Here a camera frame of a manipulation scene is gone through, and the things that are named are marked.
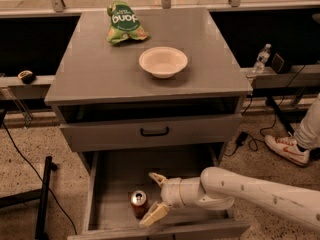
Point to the white bowl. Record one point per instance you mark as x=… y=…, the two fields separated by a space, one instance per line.
x=163 y=62

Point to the white red sneaker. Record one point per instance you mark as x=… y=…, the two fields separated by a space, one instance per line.
x=287 y=147

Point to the black power adapter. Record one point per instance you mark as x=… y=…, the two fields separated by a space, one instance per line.
x=241 y=139

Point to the small black yellow object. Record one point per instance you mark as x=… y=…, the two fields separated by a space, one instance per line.
x=27 y=76

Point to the red coke can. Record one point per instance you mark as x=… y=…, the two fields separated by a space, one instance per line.
x=139 y=203

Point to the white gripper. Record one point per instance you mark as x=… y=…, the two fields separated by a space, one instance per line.
x=170 y=191

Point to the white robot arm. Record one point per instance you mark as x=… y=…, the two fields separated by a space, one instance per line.
x=217 y=188

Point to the person leg light trousers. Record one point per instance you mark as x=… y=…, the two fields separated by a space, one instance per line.
x=308 y=133

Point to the black drawer handle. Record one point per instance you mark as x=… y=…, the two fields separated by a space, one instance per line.
x=154 y=132

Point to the clear water bottle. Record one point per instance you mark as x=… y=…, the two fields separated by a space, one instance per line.
x=262 y=59

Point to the black box on ledge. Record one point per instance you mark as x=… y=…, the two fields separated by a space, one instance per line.
x=280 y=64

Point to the black metal stand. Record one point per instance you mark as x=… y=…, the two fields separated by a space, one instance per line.
x=38 y=194

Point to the open grey lower drawer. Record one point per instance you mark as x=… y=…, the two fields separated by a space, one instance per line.
x=116 y=174

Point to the green chip bag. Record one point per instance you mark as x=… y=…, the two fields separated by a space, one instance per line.
x=124 y=24

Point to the grey drawer cabinet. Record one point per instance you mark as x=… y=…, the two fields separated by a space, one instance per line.
x=177 y=95

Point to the closed grey drawer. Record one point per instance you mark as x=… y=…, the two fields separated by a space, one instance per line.
x=125 y=134

